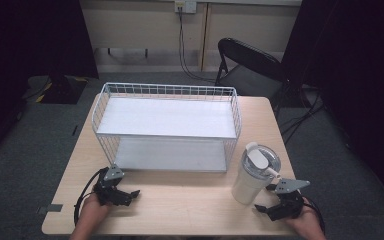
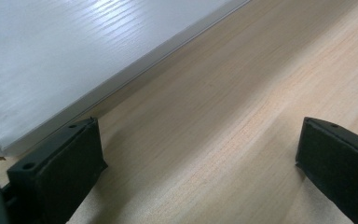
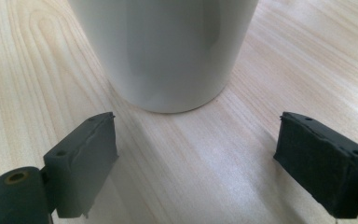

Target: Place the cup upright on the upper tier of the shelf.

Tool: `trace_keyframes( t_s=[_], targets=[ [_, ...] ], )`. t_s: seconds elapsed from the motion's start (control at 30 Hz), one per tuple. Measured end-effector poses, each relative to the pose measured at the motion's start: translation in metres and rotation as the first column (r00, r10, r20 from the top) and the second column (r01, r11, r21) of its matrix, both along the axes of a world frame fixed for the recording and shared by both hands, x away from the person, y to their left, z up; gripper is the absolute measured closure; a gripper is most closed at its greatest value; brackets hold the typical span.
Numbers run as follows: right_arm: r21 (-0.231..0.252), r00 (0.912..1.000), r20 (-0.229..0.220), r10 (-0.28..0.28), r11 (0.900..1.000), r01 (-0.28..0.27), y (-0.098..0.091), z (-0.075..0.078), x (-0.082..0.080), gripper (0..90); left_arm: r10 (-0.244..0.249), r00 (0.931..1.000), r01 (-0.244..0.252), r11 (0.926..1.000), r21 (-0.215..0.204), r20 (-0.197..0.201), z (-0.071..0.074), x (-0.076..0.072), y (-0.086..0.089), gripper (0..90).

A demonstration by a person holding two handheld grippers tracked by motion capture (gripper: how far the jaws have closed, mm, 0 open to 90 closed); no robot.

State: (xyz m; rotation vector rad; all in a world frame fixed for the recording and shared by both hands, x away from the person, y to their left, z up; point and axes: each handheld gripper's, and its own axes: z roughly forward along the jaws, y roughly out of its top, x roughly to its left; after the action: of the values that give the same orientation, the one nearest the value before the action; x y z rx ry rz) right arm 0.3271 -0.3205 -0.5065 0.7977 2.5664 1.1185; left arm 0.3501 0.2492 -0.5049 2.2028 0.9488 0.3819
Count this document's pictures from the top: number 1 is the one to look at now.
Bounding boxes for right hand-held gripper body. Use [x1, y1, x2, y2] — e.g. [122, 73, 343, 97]
[266, 177, 311, 222]

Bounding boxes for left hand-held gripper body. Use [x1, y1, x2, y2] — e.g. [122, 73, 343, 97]
[92, 163, 128, 207]

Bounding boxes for white tumbler cup with lid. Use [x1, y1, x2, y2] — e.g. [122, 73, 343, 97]
[231, 141, 282, 206]

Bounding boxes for white wire shelf rack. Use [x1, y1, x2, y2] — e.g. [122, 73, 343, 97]
[91, 82, 243, 174]

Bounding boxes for person's right hand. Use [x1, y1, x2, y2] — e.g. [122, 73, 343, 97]
[285, 198, 320, 232]

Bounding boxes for person's left hand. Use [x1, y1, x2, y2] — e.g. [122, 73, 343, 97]
[79, 192, 113, 222]

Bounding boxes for grey floor tape strip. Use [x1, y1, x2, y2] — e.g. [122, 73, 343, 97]
[36, 203, 64, 215]

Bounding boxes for black stand base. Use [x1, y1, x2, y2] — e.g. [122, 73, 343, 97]
[25, 73, 89, 105]

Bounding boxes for black folding chair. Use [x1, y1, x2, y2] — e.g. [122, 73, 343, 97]
[214, 37, 290, 113]

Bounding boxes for black curtain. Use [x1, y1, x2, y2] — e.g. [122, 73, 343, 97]
[0, 0, 100, 168]
[280, 0, 384, 211]

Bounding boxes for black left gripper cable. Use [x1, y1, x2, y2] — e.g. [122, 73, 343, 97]
[73, 167, 108, 228]

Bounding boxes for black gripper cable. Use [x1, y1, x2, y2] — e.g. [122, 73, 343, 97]
[73, 167, 108, 228]
[300, 195, 327, 235]

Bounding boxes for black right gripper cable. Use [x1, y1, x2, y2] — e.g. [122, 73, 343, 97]
[300, 195, 327, 235]

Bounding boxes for black floor cables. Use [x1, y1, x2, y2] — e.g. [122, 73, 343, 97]
[278, 84, 329, 145]

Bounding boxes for black wall socket cable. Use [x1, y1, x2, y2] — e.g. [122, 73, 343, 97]
[177, 6, 218, 85]

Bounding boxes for white wall socket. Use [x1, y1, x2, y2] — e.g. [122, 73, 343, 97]
[174, 0, 198, 15]

